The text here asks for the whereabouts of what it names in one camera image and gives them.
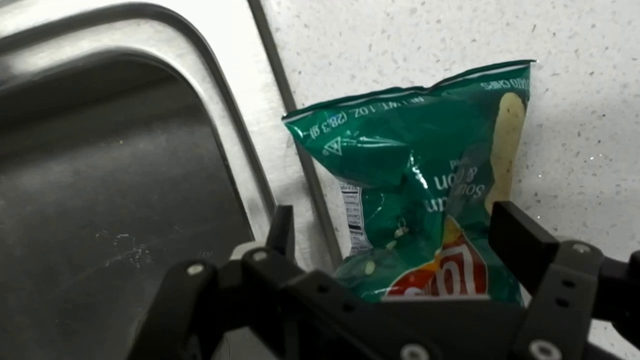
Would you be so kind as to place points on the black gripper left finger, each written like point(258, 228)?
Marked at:
point(264, 293)

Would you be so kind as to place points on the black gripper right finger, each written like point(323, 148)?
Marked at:
point(570, 283)

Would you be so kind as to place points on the green chip packet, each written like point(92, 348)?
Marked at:
point(420, 170)

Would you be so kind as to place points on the stainless steel double sink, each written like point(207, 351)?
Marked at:
point(136, 137)

